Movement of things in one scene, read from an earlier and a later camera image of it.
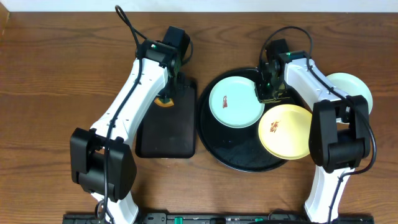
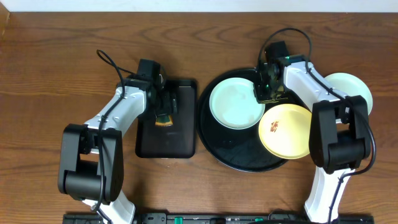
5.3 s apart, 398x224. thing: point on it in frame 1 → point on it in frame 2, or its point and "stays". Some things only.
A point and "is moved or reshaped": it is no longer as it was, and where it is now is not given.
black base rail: x=224 y=218 stays
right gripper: x=263 y=98 stays
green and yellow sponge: x=164 y=102 is moved or reshaped
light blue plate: x=234 y=102 stays
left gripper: x=166 y=93 → x=166 y=106
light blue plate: x=351 y=84 stays
